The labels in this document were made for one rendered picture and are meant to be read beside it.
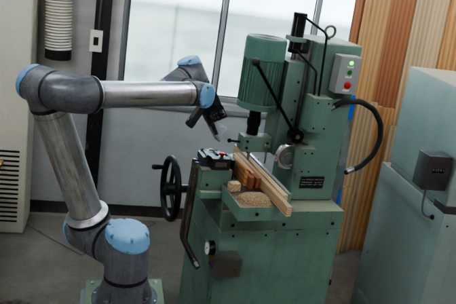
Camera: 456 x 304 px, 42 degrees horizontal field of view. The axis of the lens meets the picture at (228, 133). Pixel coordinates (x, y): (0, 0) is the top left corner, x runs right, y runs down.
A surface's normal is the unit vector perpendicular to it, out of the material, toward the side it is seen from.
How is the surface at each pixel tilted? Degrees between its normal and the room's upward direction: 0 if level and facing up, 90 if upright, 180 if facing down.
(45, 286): 0
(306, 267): 90
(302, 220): 90
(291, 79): 90
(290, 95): 90
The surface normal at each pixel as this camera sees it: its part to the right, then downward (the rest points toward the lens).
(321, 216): 0.31, 0.32
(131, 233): 0.16, -0.92
